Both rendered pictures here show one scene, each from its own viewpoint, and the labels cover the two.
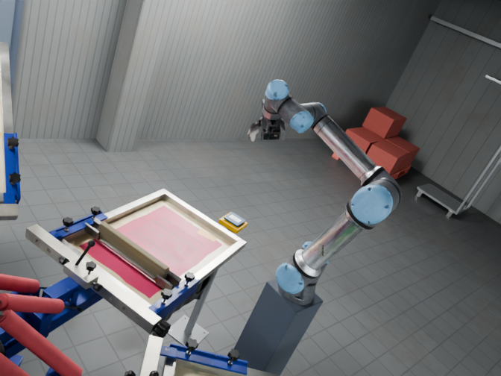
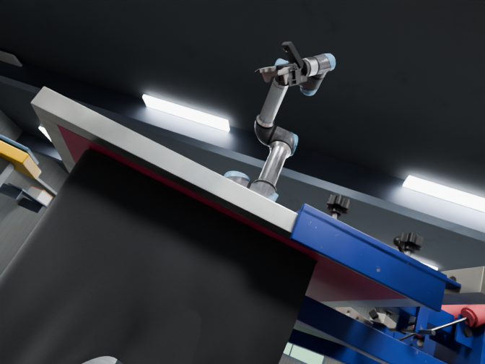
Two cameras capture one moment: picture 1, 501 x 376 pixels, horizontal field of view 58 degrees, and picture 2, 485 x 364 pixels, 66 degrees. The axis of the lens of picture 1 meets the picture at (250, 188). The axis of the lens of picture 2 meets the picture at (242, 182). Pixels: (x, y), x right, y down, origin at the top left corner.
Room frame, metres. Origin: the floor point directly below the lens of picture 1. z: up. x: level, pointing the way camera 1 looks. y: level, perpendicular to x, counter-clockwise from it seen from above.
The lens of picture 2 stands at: (2.12, 1.12, 0.74)
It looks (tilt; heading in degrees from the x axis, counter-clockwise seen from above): 23 degrees up; 246
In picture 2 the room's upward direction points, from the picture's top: 25 degrees clockwise
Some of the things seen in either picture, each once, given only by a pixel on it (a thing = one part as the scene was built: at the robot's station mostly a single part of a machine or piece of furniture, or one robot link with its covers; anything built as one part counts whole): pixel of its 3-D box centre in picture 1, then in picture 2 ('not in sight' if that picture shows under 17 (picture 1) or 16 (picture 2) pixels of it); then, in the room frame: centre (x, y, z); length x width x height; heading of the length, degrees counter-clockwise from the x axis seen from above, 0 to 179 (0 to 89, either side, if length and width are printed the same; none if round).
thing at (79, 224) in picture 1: (79, 229); (364, 258); (1.62, 0.65, 0.98); 0.30 x 0.05 x 0.07; 162
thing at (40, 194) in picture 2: not in sight; (39, 196); (2.40, -9.20, 2.07); 0.46 x 0.38 x 0.26; 52
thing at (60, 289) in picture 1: (66, 289); (416, 310); (1.23, 0.48, 1.02); 0.17 x 0.06 x 0.05; 162
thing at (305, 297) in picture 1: (300, 282); not in sight; (1.51, -0.34, 1.25); 0.15 x 0.15 x 0.10
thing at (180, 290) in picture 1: (173, 298); not in sight; (1.45, 0.12, 0.98); 0.30 x 0.05 x 0.07; 162
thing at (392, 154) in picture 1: (382, 143); not in sight; (7.33, -1.74, 0.42); 1.51 x 1.19 x 0.85; 142
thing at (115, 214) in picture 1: (158, 242); (218, 232); (1.76, 0.31, 0.97); 0.79 x 0.58 x 0.04; 162
